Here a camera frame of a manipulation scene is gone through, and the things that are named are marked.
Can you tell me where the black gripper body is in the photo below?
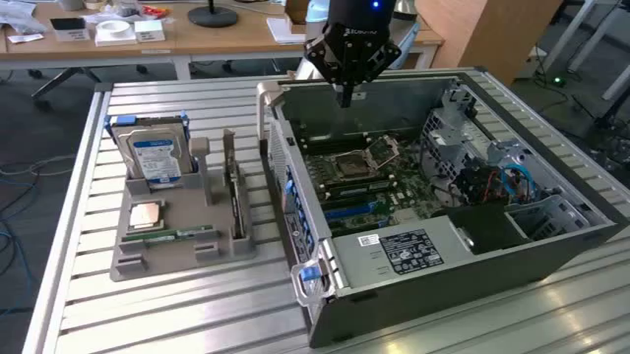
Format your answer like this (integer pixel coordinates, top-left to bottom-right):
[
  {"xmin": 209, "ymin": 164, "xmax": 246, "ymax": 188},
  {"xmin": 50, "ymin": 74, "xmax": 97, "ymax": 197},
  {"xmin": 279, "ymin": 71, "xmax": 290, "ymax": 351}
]
[{"xmin": 322, "ymin": 0, "xmax": 396, "ymax": 74}]

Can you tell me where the black graphics card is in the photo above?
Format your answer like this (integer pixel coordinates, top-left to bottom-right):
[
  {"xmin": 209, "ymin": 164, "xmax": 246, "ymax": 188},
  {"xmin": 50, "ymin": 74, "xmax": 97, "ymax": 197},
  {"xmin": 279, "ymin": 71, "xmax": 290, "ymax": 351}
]
[{"xmin": 221, "ymin": 128, "xmax": 251, "ymax": 240}]

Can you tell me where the white paper stack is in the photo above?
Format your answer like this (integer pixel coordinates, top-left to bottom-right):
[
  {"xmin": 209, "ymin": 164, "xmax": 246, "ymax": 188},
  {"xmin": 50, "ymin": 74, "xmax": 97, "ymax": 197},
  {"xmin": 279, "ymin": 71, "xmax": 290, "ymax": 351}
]
[{"xmin": 266, "ymin": 16, "xmax": 310, "ymax": 45}]

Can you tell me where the brown cardboard box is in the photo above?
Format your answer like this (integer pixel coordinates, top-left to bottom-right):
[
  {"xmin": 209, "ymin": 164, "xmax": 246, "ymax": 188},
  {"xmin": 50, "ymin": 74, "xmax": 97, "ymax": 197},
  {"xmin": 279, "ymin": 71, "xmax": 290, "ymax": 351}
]
[{"xmin": 285, "ymin": 0, "xmax": 312, "ymax": 25}]

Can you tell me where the black lamp base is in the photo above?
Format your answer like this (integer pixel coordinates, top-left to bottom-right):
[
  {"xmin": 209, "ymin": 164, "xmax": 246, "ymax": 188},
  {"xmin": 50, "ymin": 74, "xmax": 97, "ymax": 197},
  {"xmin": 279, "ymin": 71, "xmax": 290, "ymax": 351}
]
[{"xmin": 186, "ymin": 0, "xmax": 241, "ymax": 27}]

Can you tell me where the wooden cabinet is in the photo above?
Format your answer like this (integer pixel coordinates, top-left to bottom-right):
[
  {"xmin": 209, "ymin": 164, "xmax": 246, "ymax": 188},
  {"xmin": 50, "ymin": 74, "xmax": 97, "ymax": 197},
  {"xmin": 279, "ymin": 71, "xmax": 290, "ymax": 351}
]
[{"xmin": 416, "ymin": 0, "xmax": 565, "ymax": 84}]

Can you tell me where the open socket cover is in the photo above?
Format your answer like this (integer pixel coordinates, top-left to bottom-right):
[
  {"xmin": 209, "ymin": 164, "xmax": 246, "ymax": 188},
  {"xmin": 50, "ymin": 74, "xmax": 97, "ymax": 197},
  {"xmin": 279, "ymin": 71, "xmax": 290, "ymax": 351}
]
[{"xmin": 366, "ymin": 134, "xmax": 401, "ymax": 167}]

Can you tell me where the silver disk bay cage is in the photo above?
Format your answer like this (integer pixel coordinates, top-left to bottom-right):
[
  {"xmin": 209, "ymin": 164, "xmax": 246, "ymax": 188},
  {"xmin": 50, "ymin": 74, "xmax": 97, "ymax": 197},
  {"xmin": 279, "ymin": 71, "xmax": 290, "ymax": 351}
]
[{"xmin": 421, "ymin": 83, "xmax": 536, "ymax": 178}]

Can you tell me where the CPU socket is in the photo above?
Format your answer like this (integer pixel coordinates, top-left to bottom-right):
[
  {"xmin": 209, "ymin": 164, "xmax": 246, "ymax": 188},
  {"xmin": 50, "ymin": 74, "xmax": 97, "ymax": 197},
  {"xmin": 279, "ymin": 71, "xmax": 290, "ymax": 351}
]
[{"xmin": 334, "ymin": 151, "xmax": 378, "ymax": 181}]

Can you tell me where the plain white box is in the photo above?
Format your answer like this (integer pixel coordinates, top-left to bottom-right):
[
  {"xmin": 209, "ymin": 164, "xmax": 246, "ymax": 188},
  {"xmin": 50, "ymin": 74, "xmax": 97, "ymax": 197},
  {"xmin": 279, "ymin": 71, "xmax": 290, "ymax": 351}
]
[{"xmin": 134, "ymin": 20, "xmax": 167, "ymax": 44}]

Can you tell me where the green motherboard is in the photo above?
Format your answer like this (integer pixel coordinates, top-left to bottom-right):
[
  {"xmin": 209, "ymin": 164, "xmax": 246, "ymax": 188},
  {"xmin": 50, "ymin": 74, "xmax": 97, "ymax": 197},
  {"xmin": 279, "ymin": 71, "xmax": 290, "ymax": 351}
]
[{"xmin": 290, "ymin": 121, "xmax": 457, "ymax": 237}]

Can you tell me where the white tape roll on box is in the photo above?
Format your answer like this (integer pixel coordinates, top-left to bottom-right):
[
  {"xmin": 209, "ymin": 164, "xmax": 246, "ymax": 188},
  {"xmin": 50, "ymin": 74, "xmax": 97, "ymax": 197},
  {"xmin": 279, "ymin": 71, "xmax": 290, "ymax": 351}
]
[{"xmin": 94, "ymin": 20, "xmax": 138, "ymax": 47}]

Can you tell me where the blue expansion slot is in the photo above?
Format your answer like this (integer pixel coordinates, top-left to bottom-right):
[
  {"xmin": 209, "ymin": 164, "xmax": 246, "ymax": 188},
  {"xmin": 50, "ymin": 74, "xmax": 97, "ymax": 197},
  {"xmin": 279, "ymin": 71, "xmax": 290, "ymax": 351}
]
[{"xmin": 325, "ymin": 201, "xmax": 377, "ymax": 223}]

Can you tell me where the hard disk with blue carrier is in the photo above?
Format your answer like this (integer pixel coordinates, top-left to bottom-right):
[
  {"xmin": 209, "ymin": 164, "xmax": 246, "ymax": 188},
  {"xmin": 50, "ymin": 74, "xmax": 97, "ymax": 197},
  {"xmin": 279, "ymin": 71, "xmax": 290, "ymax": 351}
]
[{"xmin": 105, "ymin": 110, "xmax": 194, "ymax": 185}]

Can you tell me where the grey parts rack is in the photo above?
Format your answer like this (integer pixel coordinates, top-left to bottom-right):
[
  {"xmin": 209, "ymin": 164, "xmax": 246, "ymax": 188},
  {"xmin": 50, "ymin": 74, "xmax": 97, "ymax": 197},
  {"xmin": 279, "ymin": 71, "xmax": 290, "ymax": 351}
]
[{"xmin": 109, "ymin": 136, "xmax": 261, "ymax": 283}]

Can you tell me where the white box with black top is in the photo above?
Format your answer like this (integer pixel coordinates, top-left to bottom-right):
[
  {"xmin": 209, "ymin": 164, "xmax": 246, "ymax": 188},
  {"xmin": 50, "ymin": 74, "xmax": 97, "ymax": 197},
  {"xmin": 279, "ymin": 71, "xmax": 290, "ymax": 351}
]
[{"xmin": 50, "ymin": 17, "xmax": 91, "ymax": 42}]

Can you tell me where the wooden desk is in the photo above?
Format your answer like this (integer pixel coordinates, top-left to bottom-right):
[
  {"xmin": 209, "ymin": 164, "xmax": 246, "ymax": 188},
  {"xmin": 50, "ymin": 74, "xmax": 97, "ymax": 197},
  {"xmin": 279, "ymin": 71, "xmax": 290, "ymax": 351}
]
[{"xmin": 0, "ymin": 0, "xmax": 448, "ymax": 80}]

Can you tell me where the black chair base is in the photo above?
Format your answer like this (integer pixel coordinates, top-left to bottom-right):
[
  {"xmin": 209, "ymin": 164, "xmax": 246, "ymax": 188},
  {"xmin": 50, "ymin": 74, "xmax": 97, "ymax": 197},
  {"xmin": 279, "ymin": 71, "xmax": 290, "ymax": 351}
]
[{"xmin": 29, "ymin": 66, "xmax": 149, "ymax": 108}]

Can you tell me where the small silver disk bay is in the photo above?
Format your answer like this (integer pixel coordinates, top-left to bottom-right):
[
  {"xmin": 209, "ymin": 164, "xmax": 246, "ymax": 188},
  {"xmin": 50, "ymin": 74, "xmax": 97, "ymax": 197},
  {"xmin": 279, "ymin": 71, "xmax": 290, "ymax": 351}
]
[{"xmin": 505, "ymin": 194, "xmax": 592, "ymax": 240}]

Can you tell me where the copper-topped CPU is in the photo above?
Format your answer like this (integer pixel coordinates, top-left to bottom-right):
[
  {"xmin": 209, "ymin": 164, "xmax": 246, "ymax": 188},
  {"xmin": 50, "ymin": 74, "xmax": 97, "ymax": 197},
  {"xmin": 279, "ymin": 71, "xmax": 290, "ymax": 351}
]
[{"xmin": 129, "ymin": 201, "xmax": 163, "ymax": 229}]

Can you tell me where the grey power supply unit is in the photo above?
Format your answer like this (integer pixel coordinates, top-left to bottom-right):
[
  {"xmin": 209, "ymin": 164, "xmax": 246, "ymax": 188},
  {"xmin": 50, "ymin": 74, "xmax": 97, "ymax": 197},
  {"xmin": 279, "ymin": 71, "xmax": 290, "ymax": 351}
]
[{"xmin": 320, "ymin": 215, "xmax": 477, "ymax": 291}]

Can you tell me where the green RAM stick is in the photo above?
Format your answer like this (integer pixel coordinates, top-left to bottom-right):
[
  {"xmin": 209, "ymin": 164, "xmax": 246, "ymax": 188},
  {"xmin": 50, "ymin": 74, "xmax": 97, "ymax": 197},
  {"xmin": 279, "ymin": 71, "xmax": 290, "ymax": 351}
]
[{"xmin": 122, "ymin": 224, "xmax": 217, "ymax": 243}]

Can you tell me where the clear plastic bag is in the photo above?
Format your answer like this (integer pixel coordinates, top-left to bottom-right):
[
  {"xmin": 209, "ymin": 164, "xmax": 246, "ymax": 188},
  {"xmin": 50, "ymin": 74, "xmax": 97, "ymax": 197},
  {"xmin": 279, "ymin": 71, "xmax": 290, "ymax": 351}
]
[{"xmin": 0, "ymin": 0, "xmax": 51, "ymax": 34}]

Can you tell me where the open dark PC case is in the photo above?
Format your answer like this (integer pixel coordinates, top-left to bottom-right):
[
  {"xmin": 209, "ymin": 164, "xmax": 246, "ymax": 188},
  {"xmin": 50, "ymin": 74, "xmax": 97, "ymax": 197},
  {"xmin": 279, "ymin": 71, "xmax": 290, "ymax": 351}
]
[{"xmin": 257, "ymin": 72, "xmax": 630, "ymax": 350}]

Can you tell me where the black wire bundle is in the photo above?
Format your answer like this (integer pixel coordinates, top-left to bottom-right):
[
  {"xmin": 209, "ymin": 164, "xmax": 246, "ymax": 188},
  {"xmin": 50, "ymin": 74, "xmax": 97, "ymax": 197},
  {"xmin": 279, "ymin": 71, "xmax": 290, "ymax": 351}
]
[{"xmin": 452, "ymin": 165, "xmax": 509, "ymax": 206}]

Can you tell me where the red wire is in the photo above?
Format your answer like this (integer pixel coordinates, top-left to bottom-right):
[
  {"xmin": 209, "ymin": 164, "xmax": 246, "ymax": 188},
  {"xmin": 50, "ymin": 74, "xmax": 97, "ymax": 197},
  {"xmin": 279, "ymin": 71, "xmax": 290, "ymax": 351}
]
[{"xmin": 481, "ymin": 167, "xmax": 494, "ymax": 203}]

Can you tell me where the white table frame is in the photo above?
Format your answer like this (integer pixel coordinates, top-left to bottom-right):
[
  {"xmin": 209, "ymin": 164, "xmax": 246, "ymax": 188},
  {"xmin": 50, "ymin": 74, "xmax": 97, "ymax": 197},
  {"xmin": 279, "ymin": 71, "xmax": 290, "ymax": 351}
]
[{"xmin": 534, "ymin": 0, "xmax": 630, "ymax": 100}]

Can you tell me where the blue wire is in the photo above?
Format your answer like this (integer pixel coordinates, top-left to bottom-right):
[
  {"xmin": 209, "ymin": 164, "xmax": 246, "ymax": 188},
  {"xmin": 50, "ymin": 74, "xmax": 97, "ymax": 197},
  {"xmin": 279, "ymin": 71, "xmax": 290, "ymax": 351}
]
[{"xmin": 501, "ymin": 164, "xmax": 542, "ymax": 203}]

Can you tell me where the white floor cable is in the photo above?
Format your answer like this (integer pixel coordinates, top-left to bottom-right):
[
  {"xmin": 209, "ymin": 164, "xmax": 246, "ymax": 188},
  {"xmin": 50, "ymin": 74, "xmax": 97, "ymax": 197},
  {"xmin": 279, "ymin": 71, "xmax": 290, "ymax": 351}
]
[{"xmin": 0, "ymin": 154, "xmax": 75, "ymax": 176}]

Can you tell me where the blue floor cable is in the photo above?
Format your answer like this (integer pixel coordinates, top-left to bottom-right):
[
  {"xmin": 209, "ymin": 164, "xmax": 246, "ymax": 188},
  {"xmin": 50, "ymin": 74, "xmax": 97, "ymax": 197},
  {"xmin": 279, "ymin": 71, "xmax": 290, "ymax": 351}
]
[{"xmin": 0, "ymin": 176, "xmax": 39, "ymax": 316}]

